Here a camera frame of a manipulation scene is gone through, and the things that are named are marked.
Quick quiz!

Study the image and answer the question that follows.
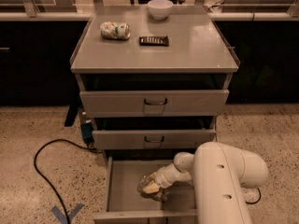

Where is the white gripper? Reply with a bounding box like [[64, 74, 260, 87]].
[[142, 167, 174, 194]]

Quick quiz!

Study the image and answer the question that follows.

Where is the clear plastic water bottle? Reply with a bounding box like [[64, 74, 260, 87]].
[[136, 173, 168, 202]]

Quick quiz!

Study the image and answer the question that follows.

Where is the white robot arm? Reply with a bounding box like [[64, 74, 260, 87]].
[[137, 142, 269, 224]]

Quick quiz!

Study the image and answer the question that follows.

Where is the middle grey drawer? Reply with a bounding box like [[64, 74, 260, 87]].
[[93, 129, 216, 149]]

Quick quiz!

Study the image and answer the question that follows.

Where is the top grey drawer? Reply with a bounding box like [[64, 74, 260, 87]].
[[80, 90, 229, 118]]

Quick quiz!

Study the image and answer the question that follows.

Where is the grey drawer cabinet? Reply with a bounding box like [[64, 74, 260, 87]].
[[69, 5, 241, 224]]

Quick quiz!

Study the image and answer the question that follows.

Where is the blue power adapter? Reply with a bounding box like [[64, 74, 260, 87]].
[[80, 122, 93, 144]]

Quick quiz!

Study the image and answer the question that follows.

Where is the blue tape floor mark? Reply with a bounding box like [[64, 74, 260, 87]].
[[51, 203, 84, 224]]

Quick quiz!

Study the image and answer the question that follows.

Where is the black chocolate bar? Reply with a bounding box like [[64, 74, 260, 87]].
[[139, 36, 169, 47]]

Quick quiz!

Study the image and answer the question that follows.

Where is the white bowl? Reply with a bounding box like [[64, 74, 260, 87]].
[[147, 0, 174, 20]]

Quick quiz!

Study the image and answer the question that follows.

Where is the black cable right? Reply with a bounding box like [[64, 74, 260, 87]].
[[245, 188, 262, 205]]

